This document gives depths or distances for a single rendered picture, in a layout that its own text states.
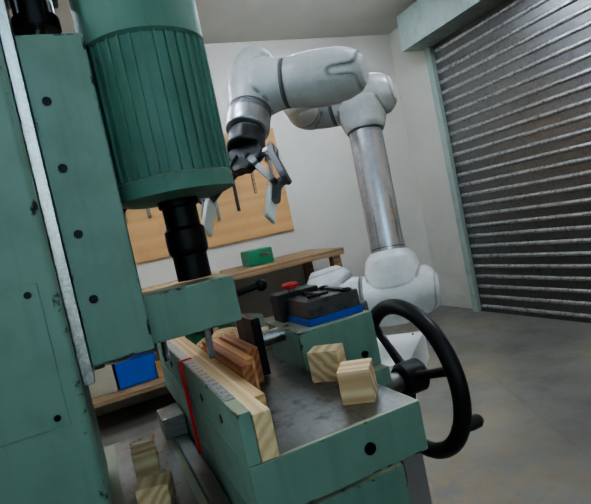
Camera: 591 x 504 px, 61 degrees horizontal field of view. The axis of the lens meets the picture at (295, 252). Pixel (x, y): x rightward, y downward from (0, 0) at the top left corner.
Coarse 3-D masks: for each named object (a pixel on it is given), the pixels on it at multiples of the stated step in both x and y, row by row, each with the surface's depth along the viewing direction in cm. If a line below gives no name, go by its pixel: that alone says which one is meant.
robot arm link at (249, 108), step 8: (248, 96) 99; (232, 104) 100; (240, 104) 99; (248, 104) 98; (256, 104) 99; (264, 104) 100; (232, 112) 99; (240, 112) 98; (248, 112) 98; (256, 112) 98; (264, 112) 100; (232, 120) 98; (240, 120) 98; (248, 120) 98; (256, 120) 98; (264, 120) 99; (264, 128) 100
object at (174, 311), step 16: (160, 288) 76; (176, 288) 71; (192, 288) 72; (208, 288) 73; (224, 288) 74; (160, 304) 70; (176, 304) 71; (192, 304) 72; (208, 304) 73; (224, 304) 74; (160, 320) 70; (176, 320) 71; (192, 320) 72; (208, 320) 73; (224, 320) 74; (160, 336) 70; (176, 336) 71; (208, 336) 76
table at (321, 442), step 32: (288, 384) 72; (320, 384) 69; (384, 384) 80; (288, 416) 60; (320, 416) 58; (352, 416) 56; (384, 416) 55; (416, 416) 57; (224, 448) 59; (288, 448) 52; (320, 448) 52; (352, 448) 54; (384, 448) 55; (416, 448) 57; (256, 480) 50; (288, 480) 51; (320, 480) 52; (352, 480) 54
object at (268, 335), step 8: (240, 320) 82; (248, 320) 77; (256, 320) 77; (240, 328) 83; (248, 328) 78; (256, 328) 77; (280, 328) 82; (240, 336) 84; (248, 336) 79; (256, 336) 77; (264, 336) 81; (272, 336) 81; (280, 336) 82; (256, 344) 77; (264, 344) 77; (272, 344) 82; (264, 352) 77; (264, 360) 77; (264, 368) 77
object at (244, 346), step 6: (222, 336) 89; (228, 336) 88; (234, 336) 87; (228, 342) 85; (234, 342) 82; (240, 342) 81; (246, 342) 80; (240, 348) 78; (246, 348) 76; (252, 348) 76; (252, 354) 75; (258, 354) 76; (258, 360) 76; (258, 366) 76; (258, 372) 76; (258, 378) 76
